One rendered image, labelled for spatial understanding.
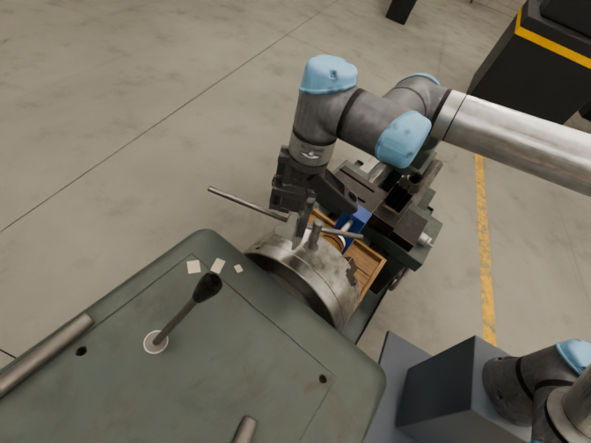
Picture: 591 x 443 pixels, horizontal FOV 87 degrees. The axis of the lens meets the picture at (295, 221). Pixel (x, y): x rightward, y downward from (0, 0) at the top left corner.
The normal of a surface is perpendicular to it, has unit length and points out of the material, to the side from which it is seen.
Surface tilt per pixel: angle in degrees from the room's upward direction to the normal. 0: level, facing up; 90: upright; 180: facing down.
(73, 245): 0
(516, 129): 46
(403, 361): 0
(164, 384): 0
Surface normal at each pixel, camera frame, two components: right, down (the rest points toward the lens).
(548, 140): -0.35, -0.02
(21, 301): 0.25, -0.61
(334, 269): 0.54, -0.34
